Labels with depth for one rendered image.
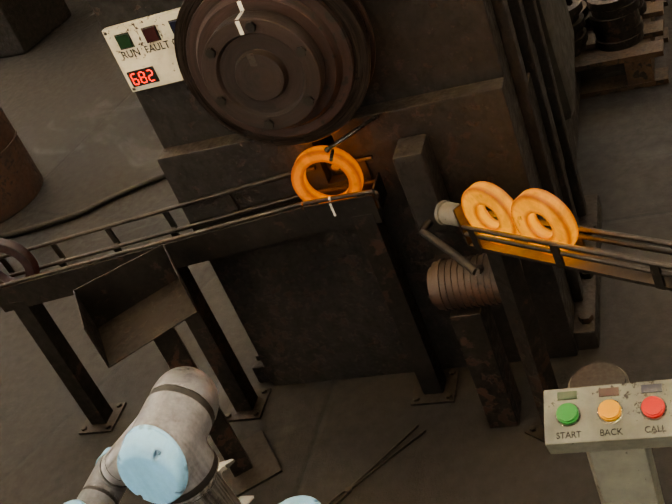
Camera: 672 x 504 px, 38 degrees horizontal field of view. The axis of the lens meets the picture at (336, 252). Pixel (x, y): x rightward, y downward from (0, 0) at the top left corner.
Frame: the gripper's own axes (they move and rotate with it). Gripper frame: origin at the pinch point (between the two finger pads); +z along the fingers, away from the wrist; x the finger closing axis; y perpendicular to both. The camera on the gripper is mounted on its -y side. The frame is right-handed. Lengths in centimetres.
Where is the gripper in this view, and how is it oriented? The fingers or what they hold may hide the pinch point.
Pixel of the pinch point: (238, 478)
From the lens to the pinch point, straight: 195.9
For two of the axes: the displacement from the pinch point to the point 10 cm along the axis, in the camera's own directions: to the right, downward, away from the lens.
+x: 4.8, 6.3, -6.1
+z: 8.6, -4.9, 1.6
